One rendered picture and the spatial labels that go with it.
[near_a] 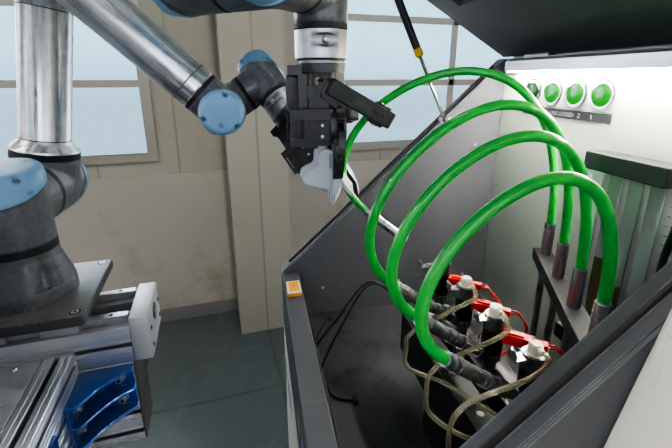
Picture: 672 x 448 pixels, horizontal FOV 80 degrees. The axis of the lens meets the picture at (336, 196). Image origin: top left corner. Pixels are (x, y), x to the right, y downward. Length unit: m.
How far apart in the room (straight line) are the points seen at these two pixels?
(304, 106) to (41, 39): 0.51
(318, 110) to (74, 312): 0.52
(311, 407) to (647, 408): 0.41
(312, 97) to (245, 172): 1.53
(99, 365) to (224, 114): 0.51
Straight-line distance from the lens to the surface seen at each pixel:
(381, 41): 2.52
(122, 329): 0.85
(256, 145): 2.07
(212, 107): 0.70
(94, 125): 2.38
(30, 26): 0.91
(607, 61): 0.79
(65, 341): 0.87
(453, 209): 1.06
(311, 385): 0.69
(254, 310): 2.40
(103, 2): 0.75
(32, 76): 0.91
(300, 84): 0.58
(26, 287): 0.84
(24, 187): 0.81
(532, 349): 0.54
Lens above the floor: 1.41
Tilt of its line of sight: 17 degrees down
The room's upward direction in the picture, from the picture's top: straight up
